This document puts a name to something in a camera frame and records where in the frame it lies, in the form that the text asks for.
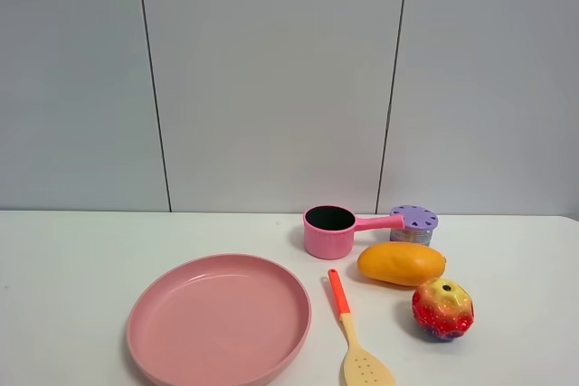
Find orange handled slotted spatula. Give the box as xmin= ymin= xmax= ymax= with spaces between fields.
xmin=327 ymin=268 xmax=395 ymax=386

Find red yellow bumpy ball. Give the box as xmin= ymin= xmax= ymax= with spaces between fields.
xmin=412 ymin=278 xmax=475 ymax=342

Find yellow toy mango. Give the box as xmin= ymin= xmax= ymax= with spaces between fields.
xmin=356 ymin=241 xmax=446 ymax=287

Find purple lidded small can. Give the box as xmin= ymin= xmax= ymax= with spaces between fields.
xmin=390 ymin=205 xmax=439 ymax=246

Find pink round plate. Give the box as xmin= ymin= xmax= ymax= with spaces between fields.
xmin=126 ymin=254 xmax=311 ymax=385

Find pink toy saucepan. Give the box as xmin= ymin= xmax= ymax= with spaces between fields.
xmin=303 ymin=205 xmax=405 ymax=260

